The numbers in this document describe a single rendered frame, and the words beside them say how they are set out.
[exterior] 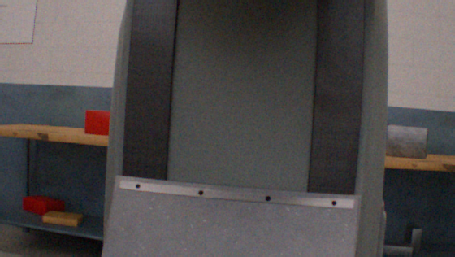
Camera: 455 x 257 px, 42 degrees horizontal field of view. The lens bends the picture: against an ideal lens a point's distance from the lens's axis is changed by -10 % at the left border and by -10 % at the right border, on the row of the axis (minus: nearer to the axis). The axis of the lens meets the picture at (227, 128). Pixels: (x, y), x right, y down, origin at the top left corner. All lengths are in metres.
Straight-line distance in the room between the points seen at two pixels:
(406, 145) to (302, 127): 3.34
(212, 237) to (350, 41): 0.29
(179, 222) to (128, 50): 0.23
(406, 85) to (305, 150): 3.87
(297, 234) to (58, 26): 4.46
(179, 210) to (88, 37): 4.25
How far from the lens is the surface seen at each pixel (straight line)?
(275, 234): 0.80
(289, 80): 0.81
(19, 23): 5.33
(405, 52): 4.68
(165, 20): 0.84
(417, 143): 4.13
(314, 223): 0.80
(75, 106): 5.03
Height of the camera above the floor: 1.20
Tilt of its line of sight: 3 degrees down
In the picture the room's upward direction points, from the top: 4 degrees clockwise
